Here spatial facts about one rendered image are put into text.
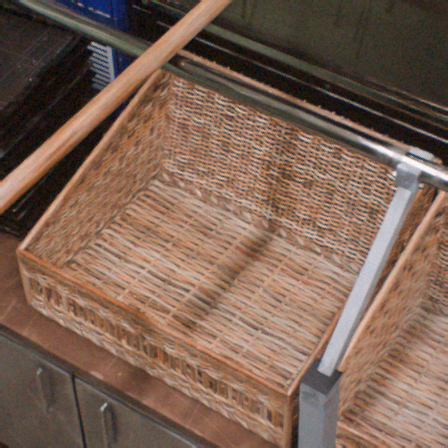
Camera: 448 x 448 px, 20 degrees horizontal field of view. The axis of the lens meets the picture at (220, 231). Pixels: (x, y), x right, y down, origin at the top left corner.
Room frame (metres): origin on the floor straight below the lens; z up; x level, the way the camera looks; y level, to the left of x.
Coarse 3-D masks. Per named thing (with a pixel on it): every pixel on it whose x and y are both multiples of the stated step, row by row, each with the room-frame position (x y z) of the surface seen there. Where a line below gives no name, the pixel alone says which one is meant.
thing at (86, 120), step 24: (216, 0) 1.46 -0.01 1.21; (192, 24) 1.41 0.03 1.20; (168, 48) 1.36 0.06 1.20; (144, 72) 1.31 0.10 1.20; (96, 96) 1.26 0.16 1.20; (120, 96) 1.27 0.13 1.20; (72, 120) 1.21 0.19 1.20; (96, 120) 1.22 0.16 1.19; (48, 144) 1.17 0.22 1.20; (72, 144) 1.18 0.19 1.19; (24, 168) 1.13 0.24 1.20; (48, 168) 1.14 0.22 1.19; (0, 192) 1.09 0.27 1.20
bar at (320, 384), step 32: (32, 0) 1.51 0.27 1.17; (96, 32) 1.44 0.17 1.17; (192, 64) 1.35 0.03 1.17; (224, 96) 1.31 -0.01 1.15; (256, 96) 1.28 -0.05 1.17; (320, 128) 1.22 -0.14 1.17; (352, 128) 1.21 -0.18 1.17; (384, 160) 1.16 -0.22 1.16; (416, 160) 1.15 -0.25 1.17; (416, 192) 1.14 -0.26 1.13; (384, 224) 1.11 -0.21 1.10; (384, 256) 1.08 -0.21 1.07; (352, 320) 1.02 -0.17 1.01; (320, 384) 0.96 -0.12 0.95; (320, 416) 0.95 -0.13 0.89
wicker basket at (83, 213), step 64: (128, 128) 1.66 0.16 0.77; (192, 128) 1.72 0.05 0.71; (256, 128) 1.66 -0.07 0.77; (64, 192) 1.51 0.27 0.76; (128, 192) 1.64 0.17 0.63; (192, 192) 1.68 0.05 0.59; (384, 192) 1.50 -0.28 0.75; (64, 256) 1.49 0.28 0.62; (128, 256) 1.52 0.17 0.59; (192, 256) 1.51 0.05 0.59; (256, 256) 1.50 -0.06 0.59; (320, 256) 1.50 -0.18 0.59; (64, 320) 1.37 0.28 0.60; (128, 320) 1.28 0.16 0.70; (192, 320) 1.36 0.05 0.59; (256, 320) 1.36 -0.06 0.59; (320, 320) 1.35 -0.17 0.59; (192, 384) 1.20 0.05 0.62; (256, 384) 1.13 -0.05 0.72
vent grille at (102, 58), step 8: (88, 48) 1.91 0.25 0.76; (96, 48) 1.90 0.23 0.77; (104, 48) 1.89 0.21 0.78; (96, 56) 1.90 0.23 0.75; (104, 56) 1.89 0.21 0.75; (96, 64) 1.90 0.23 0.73; (104, 64) 1.89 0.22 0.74; (112, 64) 1.88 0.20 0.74; (96, 72) 1.91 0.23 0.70; (104, 72) 1.89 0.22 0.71; (112, 72) 1.88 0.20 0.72; (96, 80) 1.90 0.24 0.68; (104, 80) 1.89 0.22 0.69; (112, 80) 1.88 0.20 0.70; (104, 88) 1.89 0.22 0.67
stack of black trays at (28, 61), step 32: (0, 0) 1.90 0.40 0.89; (0, 32) 1.82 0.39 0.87; (32, 32) 1.82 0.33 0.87; (64, 32) 1.82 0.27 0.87; (0, 64) 1.73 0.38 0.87; (32, 64) 1.73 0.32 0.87; (64, 64) 1.74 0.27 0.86; (0, 96) 1.65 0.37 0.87; (32, 96) 1.66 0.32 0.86; (64, 96) 1.73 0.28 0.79; (0, 128) 1.58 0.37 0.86; (32, 128) 1.65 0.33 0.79; (96, 128) 1.80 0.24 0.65; (0, 160) 1.57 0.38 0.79; (64, 160) 1.71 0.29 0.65; (32, 192) 1.61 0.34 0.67; (0, 224) 1.59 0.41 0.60
